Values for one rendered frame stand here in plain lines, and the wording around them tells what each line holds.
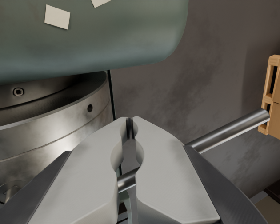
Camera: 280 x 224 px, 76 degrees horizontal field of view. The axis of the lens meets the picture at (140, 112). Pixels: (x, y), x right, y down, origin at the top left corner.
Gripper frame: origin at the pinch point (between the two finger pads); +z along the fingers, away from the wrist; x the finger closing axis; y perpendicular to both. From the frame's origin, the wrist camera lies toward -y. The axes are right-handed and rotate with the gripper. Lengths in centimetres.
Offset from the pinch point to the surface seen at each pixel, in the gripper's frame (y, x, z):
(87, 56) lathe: -3.4, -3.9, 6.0
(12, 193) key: 9.4, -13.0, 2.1
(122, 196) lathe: 61, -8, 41
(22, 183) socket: 9.3, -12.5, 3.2
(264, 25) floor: 4, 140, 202
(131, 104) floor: 63, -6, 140
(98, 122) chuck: 6.6, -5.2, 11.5
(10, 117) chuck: 2.1, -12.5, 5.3
